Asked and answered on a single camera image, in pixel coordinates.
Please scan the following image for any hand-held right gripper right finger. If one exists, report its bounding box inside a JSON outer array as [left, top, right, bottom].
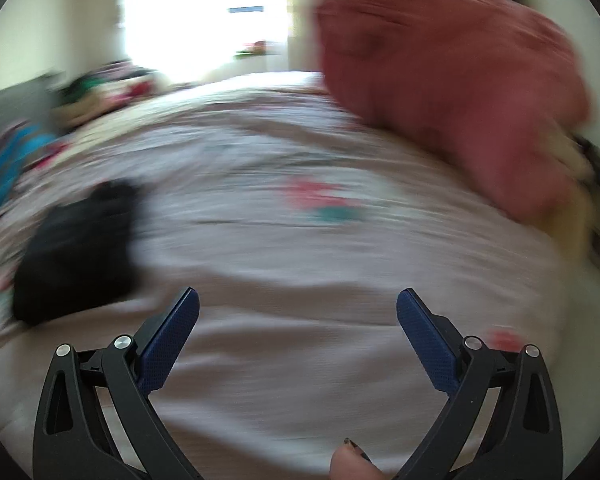
[[396, 288, 565, 480]]

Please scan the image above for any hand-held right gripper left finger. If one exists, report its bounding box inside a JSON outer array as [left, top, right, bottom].
[[32, 287, 201, 480]]

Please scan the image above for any black sweater with orange cuffs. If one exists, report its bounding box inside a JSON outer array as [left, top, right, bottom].
[[12, 178, 142, 327]]

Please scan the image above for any pile of folded clothes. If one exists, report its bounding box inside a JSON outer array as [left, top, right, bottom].
[[50, 60, 166, 128]]

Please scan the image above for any person's right hand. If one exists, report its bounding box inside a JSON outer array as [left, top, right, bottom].
[[330, 437, 387, 480]]

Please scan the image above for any pink strawberry print bedsheet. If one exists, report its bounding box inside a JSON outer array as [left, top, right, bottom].
[[0, 71, 600, 466]]

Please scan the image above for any striped blue and purple pillow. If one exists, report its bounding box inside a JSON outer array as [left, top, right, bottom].
[[0, 122, 56, 221]]

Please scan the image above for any pink crumpled blanket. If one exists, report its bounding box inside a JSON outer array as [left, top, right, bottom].
[[312, 0, 596, 223]]

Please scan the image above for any grey quilted headboard cover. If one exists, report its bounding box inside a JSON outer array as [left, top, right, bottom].
[[0, 72, 63, 133]]

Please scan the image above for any pink cloth heap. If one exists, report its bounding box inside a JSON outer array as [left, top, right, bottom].
[[235, 39, 272, 59]]

